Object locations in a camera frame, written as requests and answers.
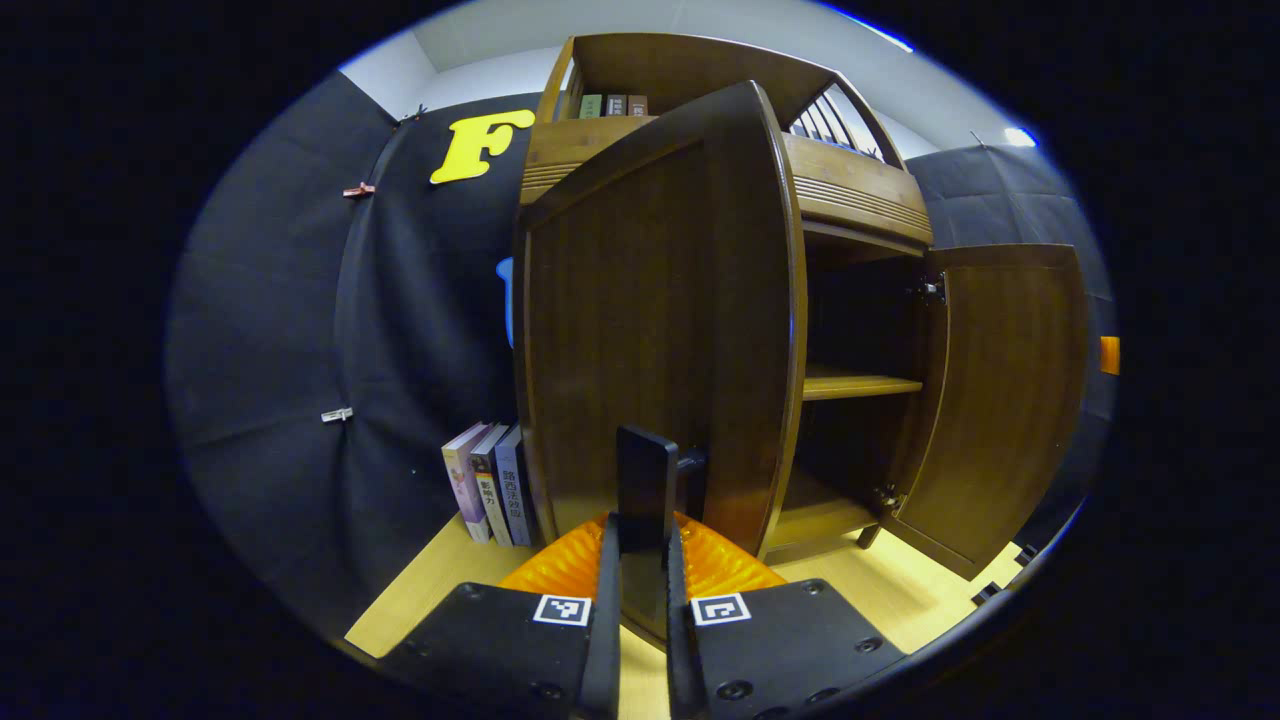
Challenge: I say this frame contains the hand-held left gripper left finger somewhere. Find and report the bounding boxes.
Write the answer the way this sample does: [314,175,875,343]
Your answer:
[375,512,623,720]

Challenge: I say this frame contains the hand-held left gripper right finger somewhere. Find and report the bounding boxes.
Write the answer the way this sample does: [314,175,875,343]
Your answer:
[665,512,906,720]

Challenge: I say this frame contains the wooden shoe cabinet door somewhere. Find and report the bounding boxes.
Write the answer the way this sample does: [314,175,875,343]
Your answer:
[512,80,809,651]
[880,243,1091,581]

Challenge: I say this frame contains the black door handle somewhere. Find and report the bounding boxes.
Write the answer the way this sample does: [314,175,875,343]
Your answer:
[615,425,711,641]

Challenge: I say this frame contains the wooden double-door shoe cabinet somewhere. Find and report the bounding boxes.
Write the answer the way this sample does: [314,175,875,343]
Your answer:
[520,33,936,566]

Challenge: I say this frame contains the wooden inner cabinet shelf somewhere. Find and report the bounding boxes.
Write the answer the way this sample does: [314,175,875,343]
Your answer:
[802,365,924,402]

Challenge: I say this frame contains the grey-blue paperback book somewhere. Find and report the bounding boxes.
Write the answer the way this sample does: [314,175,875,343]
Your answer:
[494,424,536,547]

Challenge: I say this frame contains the black paperback book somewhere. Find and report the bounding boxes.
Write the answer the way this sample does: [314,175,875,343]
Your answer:
[469,424,514,547]

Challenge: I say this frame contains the lavender paperback book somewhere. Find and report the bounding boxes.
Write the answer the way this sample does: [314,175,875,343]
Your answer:
[442,421,493,544]

